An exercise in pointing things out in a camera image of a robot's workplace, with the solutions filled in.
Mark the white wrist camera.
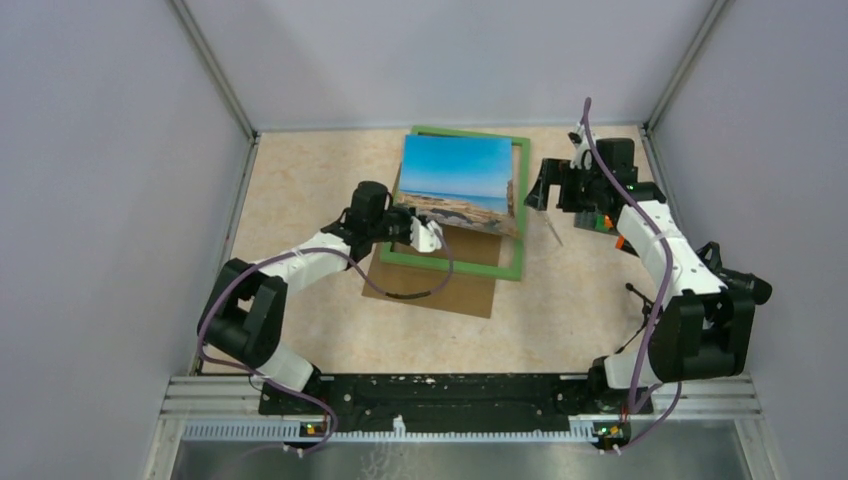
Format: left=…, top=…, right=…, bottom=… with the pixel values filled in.
left=568, top=124, right=597, bottom=170
left=410, top=217, right=443, bottom=253

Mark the clear handle screwdriver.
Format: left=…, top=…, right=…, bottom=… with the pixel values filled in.
left=540, top=211, right=564, bottom=247

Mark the black camera on tripod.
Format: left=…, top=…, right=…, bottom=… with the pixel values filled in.
left=615, top=241, right=773, bottom=354

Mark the orange plastic piece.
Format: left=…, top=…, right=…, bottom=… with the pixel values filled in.
left=605, top=215, right=627, bottom=251

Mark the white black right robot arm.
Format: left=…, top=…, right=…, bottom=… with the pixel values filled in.
left=524, top=133, right=769, bottom=412

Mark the green wooden picture frame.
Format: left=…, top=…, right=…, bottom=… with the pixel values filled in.
left=380, top=125, right=532, bottom=281

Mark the beach landscape photo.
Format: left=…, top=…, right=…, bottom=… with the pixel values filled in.
left=394, top=134, right=521, bottom=238

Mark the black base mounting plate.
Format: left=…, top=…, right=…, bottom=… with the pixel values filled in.
left=258, top=373, right=627, bottom=434

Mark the grey building brick plate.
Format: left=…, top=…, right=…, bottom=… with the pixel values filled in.
left=573, top=212, right=609, bottom=234

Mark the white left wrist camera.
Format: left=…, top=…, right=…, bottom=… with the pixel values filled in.
left=410, top=217, right=443, bottom=253

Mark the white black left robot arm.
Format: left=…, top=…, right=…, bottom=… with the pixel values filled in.
left=197, top=181, right=443, bottom=414

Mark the brown frame backing board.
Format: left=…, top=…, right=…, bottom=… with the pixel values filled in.
left=368, top=226, right=502, bottom=318

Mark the green building brick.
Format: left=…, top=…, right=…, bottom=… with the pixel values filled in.
left=595, top=216, right=611, bottom=231

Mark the aluminium front rail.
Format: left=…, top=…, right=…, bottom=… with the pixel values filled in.
left=143, top=373, right=788, bottom=479

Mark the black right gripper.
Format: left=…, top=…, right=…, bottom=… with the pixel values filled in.
left=524, top=158, right=606, bottom=213

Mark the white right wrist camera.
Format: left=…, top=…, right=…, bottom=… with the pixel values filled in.
left=568, top=124, right=597, bottom=170

